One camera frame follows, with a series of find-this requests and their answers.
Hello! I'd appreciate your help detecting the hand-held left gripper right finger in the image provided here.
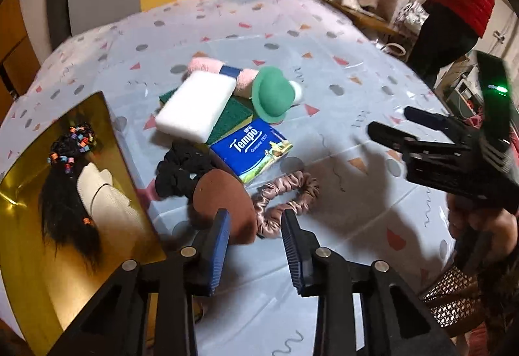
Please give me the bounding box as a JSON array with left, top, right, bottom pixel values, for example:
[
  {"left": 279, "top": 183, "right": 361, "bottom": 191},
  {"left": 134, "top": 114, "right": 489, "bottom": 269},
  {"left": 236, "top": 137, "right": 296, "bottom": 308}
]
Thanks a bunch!
[{"left": 281, "top": 209, "right": 459, "bottom": 356}]

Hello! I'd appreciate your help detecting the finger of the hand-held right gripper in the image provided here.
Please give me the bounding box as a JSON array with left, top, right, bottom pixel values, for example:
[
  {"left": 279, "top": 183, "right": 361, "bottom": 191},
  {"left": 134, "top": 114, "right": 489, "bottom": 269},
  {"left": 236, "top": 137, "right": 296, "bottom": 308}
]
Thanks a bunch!
[
  {"left": 368, "top": 122, "right": 455, "bottom": 156},
  {"left": 404, "top": 106, "right": 467, "bottom": 138}
]

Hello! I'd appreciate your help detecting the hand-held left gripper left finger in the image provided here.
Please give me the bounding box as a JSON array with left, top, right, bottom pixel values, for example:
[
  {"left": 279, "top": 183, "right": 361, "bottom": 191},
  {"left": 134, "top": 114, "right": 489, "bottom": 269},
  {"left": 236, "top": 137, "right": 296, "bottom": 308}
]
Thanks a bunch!
[{"left": 49, "top": 209, "right": 232, "bottom": 356}]

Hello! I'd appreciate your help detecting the brown makeup sponge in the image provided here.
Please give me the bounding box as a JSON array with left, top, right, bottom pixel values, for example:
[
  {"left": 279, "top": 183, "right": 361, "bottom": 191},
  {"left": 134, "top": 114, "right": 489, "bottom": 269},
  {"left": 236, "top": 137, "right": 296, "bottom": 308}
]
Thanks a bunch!
[{"left": 192, "top": 169, "right": 258, "bottom": 246}]

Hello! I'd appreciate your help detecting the pink satin scrunchie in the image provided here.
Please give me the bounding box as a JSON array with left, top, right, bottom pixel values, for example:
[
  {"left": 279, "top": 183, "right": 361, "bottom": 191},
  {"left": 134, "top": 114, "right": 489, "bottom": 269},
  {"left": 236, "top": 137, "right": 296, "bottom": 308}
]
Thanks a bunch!
[{"left": 251, "top": 170, "right": 320, "bottom": 240}]

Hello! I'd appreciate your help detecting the black scrunchie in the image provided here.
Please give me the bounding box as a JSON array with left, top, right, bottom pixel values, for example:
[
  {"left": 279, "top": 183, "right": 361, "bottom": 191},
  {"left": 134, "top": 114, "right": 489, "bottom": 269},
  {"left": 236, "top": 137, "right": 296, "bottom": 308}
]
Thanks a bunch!
[{"left": 155, "top": 141, "right": 217, "bottom": 198}]

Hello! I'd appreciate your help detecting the blue tissue pack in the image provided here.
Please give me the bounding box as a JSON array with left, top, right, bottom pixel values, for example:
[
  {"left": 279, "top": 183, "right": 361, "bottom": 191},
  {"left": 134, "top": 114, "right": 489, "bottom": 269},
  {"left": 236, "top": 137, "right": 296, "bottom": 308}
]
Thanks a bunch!
[{"left": 210, "top": 122, "right": 293, "bottom": 184}]

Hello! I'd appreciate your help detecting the white foam sponge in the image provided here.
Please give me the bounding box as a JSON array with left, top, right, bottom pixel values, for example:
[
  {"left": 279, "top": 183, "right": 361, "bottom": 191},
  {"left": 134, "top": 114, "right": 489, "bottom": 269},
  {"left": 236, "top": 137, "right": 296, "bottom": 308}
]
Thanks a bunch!
[{"left": 155, "top": 71, "right": 236, "bottom": 145}]

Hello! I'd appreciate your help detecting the gold metal tray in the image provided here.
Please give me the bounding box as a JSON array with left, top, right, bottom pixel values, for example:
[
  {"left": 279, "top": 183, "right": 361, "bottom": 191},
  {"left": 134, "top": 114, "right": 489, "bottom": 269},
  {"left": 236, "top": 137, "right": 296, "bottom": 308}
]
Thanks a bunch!
[{"left": 0, "top": 92, "right": 168, "bottom": 342}]

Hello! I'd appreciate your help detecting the person's right hand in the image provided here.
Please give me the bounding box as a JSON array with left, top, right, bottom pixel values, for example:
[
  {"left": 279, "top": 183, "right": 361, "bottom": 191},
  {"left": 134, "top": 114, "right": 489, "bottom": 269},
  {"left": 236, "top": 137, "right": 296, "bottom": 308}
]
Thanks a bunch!
[{"left": 446, "top": 194, "right": 519, "bottom": 259}]

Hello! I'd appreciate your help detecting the beige bandage roll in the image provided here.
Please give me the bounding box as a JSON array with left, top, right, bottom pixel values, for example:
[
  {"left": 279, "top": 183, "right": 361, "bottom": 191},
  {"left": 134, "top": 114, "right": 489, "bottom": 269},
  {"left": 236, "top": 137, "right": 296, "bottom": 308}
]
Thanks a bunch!
[{"left": 77, "top": 162, "right": 142, "bottom": 233}]

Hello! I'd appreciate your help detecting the green scouring sponge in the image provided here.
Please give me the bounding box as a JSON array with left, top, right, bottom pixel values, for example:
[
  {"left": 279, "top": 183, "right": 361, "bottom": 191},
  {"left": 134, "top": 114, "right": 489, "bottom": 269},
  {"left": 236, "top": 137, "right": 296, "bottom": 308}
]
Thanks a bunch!
[{"left": 159, "top": 90, "right": 264, "bottom": 146}]

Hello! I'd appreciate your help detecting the wicker stool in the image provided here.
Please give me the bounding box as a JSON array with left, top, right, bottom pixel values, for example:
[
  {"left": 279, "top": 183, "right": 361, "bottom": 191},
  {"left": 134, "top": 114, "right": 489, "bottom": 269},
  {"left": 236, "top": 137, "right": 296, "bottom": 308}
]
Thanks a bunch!
[{"left": 419, "top": 263, "right": 487, "bottom": 336}]

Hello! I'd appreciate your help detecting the pink fluffy roll blue band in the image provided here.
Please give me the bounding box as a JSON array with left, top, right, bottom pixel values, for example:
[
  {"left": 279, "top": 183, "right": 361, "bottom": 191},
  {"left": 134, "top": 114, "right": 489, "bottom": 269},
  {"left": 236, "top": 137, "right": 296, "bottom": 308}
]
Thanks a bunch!
[{"left": 187, "top": 57, "right": 260, "bottom": 99}]

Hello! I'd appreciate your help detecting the black hairpiece with coloured beads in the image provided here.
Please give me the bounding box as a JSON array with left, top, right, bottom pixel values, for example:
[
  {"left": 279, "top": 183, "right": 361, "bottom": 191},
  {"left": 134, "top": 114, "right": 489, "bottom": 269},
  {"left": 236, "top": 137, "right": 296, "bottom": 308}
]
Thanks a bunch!
[{"left": 38, "top": 122, "right": 102, "bottom": 273}]

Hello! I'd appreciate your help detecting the wooden cabinet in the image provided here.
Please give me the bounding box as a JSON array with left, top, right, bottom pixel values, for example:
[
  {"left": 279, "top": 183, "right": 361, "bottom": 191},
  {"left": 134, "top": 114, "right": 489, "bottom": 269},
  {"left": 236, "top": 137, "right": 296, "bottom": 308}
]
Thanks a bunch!
[{"left": 0, "top": 0, "right": 41, "bottom": 109}]

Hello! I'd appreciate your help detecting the black rolled mat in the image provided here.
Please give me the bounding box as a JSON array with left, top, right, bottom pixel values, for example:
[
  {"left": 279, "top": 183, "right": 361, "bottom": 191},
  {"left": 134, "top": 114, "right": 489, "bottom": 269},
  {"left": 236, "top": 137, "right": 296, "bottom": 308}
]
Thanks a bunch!
[{"left": 46, "top": 0, "right": 76, "bottom": 53}]

